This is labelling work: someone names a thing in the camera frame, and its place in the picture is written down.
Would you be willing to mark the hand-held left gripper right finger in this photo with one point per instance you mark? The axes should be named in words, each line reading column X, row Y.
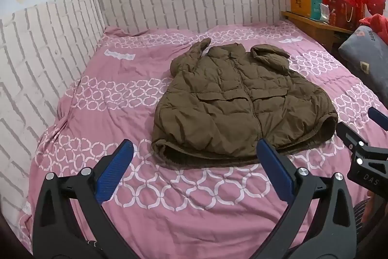
column 274, row 169

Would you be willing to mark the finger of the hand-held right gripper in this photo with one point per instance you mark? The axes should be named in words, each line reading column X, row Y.
column 380, row 119
column 348, row 133

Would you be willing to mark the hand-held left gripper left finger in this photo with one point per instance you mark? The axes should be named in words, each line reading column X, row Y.
column 116, row 168

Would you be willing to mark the brown puffer jacket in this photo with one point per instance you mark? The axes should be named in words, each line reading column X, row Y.
column 227, row 95

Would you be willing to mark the person's right hand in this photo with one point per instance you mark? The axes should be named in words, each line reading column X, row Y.
column 371, row 197

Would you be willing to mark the grey pillow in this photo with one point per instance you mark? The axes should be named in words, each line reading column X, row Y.
column 363, row 49

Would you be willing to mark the pink patterned bed sheet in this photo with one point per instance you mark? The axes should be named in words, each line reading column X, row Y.
column 182, row 216

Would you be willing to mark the red cloth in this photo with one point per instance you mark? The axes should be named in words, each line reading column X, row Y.
column 380, row 22

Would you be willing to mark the red gift bag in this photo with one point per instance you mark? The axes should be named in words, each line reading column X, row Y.
column 342, row 8

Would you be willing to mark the clear plastic bag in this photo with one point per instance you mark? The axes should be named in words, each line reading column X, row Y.
column 324, row 11

